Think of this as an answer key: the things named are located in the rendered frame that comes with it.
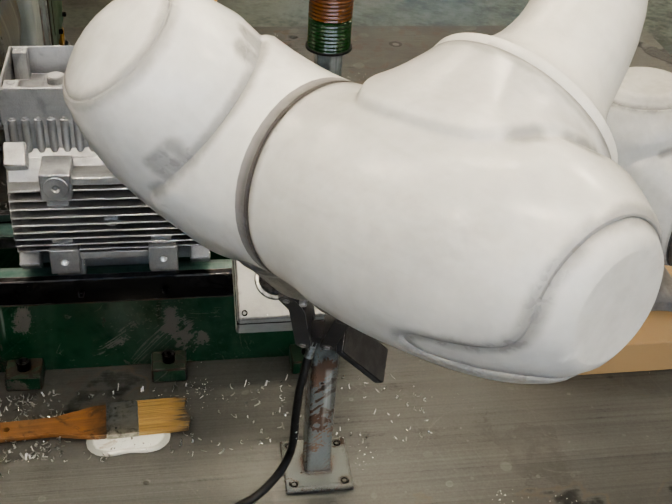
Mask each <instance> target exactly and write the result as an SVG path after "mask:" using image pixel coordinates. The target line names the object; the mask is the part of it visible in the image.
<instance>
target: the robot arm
mask: <svg viewBox="0 0 672 504"><path fill-rule="evenodd" d="M647 6H648V0H530V1H529V2H528V4H527V5H526V7H525V8H524V10H523V11H522V12H521V14H520V15H519V16H518V17H517V18H516V19H515V20H514V21H513V22H512V23H511V24H510V25H509V26H507V27H506V28H505V29H504V30H502V31H501V32H499V33H497V34H495V35H492V36H490V35H485V34H480V33H457V34H452V35H449V36H447V37H445V38H443V39H442V40H440V41H439V42H438V43H437V44H436V45H435V46H434V47H433V48H431V49H430V50H428V51H426V52H425V53H423V54H421V55H419V56H417V57H415V58H413V59H412V60H410V61H408V62H406V63H404V64H402V65H400V66H397V67H395V68H393V69H390V70H387V71H384V72H381V73H378V74H376V75H374V76H372V77H370V78H369V79H367V80H366V81H365V82H364V84H363V85H362V84H358V83H355V82H353V81H350V80H347V79H345V78H343V77H340V76H338V75H336V74H334V73H332V72H330V71H328V70H326V69H324V68H322V67H320V66H318V65H317V64H315V63H313V62H311V61H310V60H308V59H306V58H305V57H303V56H302V55H300V54H299V53H297V52H295V51H294V50H292V49H291V48H290V47H288V46H287V45H286V44H284V43H283V42H281V41H280V40H279V39H277V38H276V37H275V36H271V35H260V34H259V33H258V32H257V31H256V30H255V29H254V28H253V27H252V26H251V25H250V24H248V23H247V22H246V21H245V20H244V19H243V18H242V17H241V16H240V15H238V14H237V13H236V12H234V11H232V10H231V9H229V8H227V7H225V6H223V5H221V4H220V3H218V2H216V1H214V0H114V1H112V2H111V3H109V4H108V5H107V6H106V7H105V8H103V9H102V10H101V11H100V12H99V13H98V14H96V16H95V17H94V18H93V19H92V20H91V22H90V23H89V24H88V25H87V26H86V27H85V29H84V30H83V32H82V34H81V35H80V37H79V39H78V40H77V42H76V43H75V46H74V48H73V51H72V53H71V55H70V58H69V60H68V64H67V68H66V71H65V74H64V78H63V86H62V89H63V96H64V100H65V102H66V104H67V107H68V109H69V111H70V113H71V115H72V117H73V119H74V121H75V122H76V124H77V126H78V128H79V129H80V131H81V133H82V134H83V136H84V137H85V139H86V140H87V142H88V143H89V145H90V146H91V148H92V149H93V150H94V152H95V153H96V154H97V155H98V157H99V158H100V159H101V161H102V162H103V163H104V164H105V166H106V167H107V168H108V170H109V171H110V172H111V173H112V174H113V175H114V176H115V177H116V178H117V179H118V180H119V181H120V182H122V183H123V184H124V185H125V186H126V187H127V188H128V189H129V190H130V191H131V192H132V193H134V194H135V195H136V196H137V197H138V198H139V199H140V200H142V201H143V202H144V203H145V204H146V205H147V206H149V207H150V208H151V209H152V210H154V211H155V212H156V213H158V214H159V215H160V216H162V217H163V218H164V219H166V220H167V221H168V222H170V223H171V224H172V225H174V226H175V227H177V228H178V229H180V230H181V231H182V232H184V233H185V234H186V235H188V236H189V237H190V238H192V239H193V240H195V241H196V242H198V243H199V244H201V245H202V246H204V247H205V248H207V249H209V250H211V251H212V252H214V253H216V254H219V255H221V256H224V257H227V258H230V259H235V260H237V261H239V262H240V263H241V264H242V265H244V266H245V267H247V268H248V269H250V270H252V271H254V272H255V273H256V274H257V275H259V276H260V277H261V278H262V279H264V280H265V281H266V282H267V283H269V284H270V285H271V286H272V287H274V288H275V289H276V290H277V291H279V296H278V300H279V301H280V302H281V303H282V304H283V305H284V306H285V307H286V308H287V309H288V310H289V314H290V319H291V324H292V329H293V334H294V339H295V344H296V345H297V346H299V347H301V348H308V347H310V346H311V342H314V343H320V345H319V346H320V347H321V348H323V349H325V350H333V351H335V352H336V353H337V354H338V355H340V356H341V357H342V358H344V359H345V360H346V361H348V362H349V363H350V364H351V365H353V366H354V367H355V368H357V369H358V370H359V371H360V372H362V373H363V374H364V375H366V376H367V377H368V378H369V379H371V380H372V381H373V382H375V383H381V382H384V375H385V368H386V360H387V353H388V349H387V348H386V347H385V346H383V345H382V344H381V343H380V342H379V341H381V342H383V343H385V344H387V345H390V346H392V347H394V348H397V349H399V350H401V351H404V352H406V353H408V354H411V355H413V356H415V357H418V358H420V359H423V360H426V361H428V362H431V363H434V364H437V365H439V366H442V367H445V368H448V369H451V370H454V371H457V372H461V373H464V374H468V375H472V376H476V377H481V378H485V379H489V380H494V381H500V382H509V383H517V384H551V383H557V382H561V381H566V380H567V379H569V378H572V377H574V376H576V375H578V374H580V373H584V372H588V371H591V370H593V369H596V368H598V367H600V366H601V365H603V364H605V363H606V362H608V361H609V360H610V359H611V358H613V357H614V356H615V355H616V354H617V353H618V352H619V351H621V350H622V349H623V348H624V347H625V346H626V345H627V344H628V343H629V341H630V340H631V339H632V338H633V337H634V336H635V334H636V333H637V332H638V331H639V329H640V328H641V326H642V325H643V323H644V322H645V320H646V318H647V317H648V315H649V313H650V311H670V312H672V277H671V275H670V274H669V272H668V271H667V269H666V268H665V266H664V265H668V266H672V73H671V72H668V71H665V70H662V69H657V68H651V67H629V66H630V63H631V61H632V58H633V56H634V53H635V51H636V48H637V46H638V43H639V39H640V36H641V32H642V28H643V25H644V21H645V17H646V12H647ZM314 306H315V307H316V308H317V309H318V310H320V311H321V312H323V313H325V316H324V321H316V320H315V310H314ZM376 339H377V340H376ZM378 340H379V341H378Z"/></svg>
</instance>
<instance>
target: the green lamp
mask: <svg viewBox="0 0 672 504"><path fill-rule="evenodd" d="M308 17H309V18H308V33H307V35H308V36H307V39H308V40H307V43H308V46H309V48H311V49H312V50H314V51H317V52H320V53H327V54H336V53H342V52H345V51H347V50H348V49H349V48H350V45H351V33H352V32H351V30H352V19H353V17H352V19H350V20H349V21H347V22H344V23H338V24H328V23H322V22H318V21H316V20H314V19H312V18H311V17H310V16H309V15H308Z"/></svg>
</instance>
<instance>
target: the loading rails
mask: <svg viewBox="0 0 672 504"><path fill-rule="evenodd" d="M210 253H211V257H210V261H206V262H191V261H190V257H178V266H179V270H173V271H151V270H150V269H149V264H135V265H110V266H88V267H87V274H79V275H58V274H52V273H51V265H50V262H49V263H43V265H44V266H43V268H34V269H23V268H22V267H21V266H20V265H19V253H17V247H16V241H14V235H13V227H12V222H11V219H10V211H9V210H3V211H0V372H5V378H4V381H5V387H6V390H7V391H23V390H39V389H42V388H43V383H44V375H45V370H52V369H70V368H87V367H104V366H122V365H139V364H151V375H152V381H153V382H154V383H156V382H172V381H185V380H187V362H192V361H209V360H227V359H244V358H262V357H279V356H289V361H290V367H291V372H292V374H299V373H300V369H301V365H302V361H303V358H304V354H305V351H306V348H301V347H299V346H297V345H296V344H295V339H294V334H293V331H275V332H256V333H237V332H236V327H235V310H234V292H233V275H232V259H230V258H227V257H224V256H221V255H219V254H216V253H214V252H212V251H211V250H210Z"/></svg>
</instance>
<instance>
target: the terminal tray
mask: <svg viewBox="0 0 672 504"><path fill-rule="evenodd" d="M74 46H75V45H65V46H9V47H8V50H7V54H6V57H5V61H4V64H3V68H2V71H1V74H0V116H1V122H2V125H3V130H4V136H5V142H25V143H26V144H27V146H28V153H31V152H32V151H33V149H38V151H39V152H40V153H44V152H45V150H46V148H51V151H52V152H53V153H56V152H57V151H58V150H59V148H64V151H65V152H67V153H68V152H70V151H71V149H72V148H76V149H77V151H78V152H82V151H83V150H84V148H88V147H89V149H90V151H91V152H94V150H93V149H92V148H91V146H90V145H89V143H88V142H87V140H86V139H85V137H84V136H83V134H82V133H81V131H80V129H79V128H78V126H77V124H76V122H75V121H74V119H73V117H72V115H71V113H70V111H69V109H68V107H67V104H66V102H65V100H64V96H63V89H62V86H63V78H64V74H65V71H66V68H67V64H68V60H69V58H70V55H71V53H72V51H73V48H74ZM18 48H22V49H23V51H22V52H16V51H15V49H18ZM7 81H15V83H14V84H12V85H8V84H6V82H7Z"/></svg>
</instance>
